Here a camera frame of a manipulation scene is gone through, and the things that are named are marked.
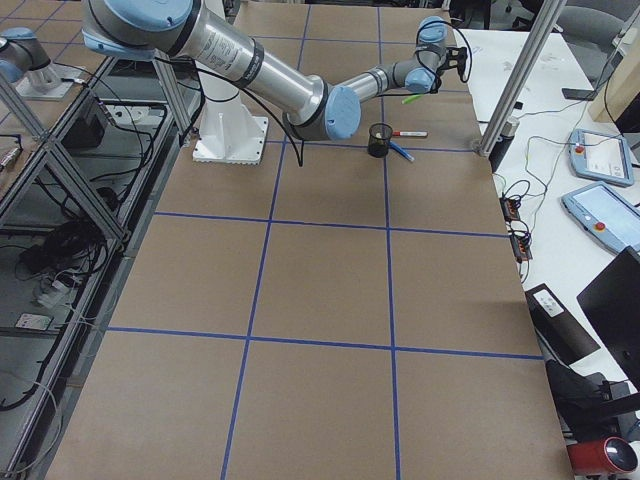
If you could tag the black smartphone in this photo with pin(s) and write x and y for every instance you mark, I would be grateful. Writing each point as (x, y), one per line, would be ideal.
(578, 94)

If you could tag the blue highlighter pen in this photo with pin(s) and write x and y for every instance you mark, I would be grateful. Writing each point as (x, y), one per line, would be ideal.
(401, 151)

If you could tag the teach pendant near post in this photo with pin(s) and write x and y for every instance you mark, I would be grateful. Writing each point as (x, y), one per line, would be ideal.
(603, 157)

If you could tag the orange black hub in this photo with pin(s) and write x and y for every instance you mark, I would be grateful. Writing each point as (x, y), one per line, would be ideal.
(520, 242)
(510, 209)

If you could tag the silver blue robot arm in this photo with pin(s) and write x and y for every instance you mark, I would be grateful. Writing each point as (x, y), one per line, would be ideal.
(21, 53)
(312, 108)

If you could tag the teach pendant far side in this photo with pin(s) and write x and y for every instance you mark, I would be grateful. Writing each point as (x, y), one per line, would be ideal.
(604, 214)

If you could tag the black mesh pen cup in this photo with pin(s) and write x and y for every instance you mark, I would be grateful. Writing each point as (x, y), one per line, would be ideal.
(380, 135)

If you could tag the black monitor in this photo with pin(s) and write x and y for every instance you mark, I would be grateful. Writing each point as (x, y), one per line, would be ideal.
(610, 303)

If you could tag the orange black hub lower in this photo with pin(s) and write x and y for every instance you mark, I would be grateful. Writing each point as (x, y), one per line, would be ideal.
(520, 242)

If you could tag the aluminium frame post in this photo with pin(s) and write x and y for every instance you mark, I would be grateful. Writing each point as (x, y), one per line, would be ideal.
(537, 37)

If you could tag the orange black hub upper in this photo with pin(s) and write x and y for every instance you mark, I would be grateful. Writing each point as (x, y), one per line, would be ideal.
(510, 209)

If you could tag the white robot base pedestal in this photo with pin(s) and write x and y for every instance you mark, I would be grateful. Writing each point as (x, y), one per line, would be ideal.
(228, 133)

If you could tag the green highlighter pen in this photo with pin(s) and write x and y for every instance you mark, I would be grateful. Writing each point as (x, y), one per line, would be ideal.
(412, 98)

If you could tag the red white marker pen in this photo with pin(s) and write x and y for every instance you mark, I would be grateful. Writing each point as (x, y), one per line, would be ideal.
(410, 134)

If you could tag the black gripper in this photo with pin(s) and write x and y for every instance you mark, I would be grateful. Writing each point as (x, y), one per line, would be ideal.
(434, 86)

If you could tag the black box white label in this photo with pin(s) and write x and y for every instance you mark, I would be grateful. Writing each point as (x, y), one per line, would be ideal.
(566, 337)

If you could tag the red cylindrical bottle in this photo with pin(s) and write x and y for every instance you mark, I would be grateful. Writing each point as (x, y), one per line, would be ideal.
(611, 455)

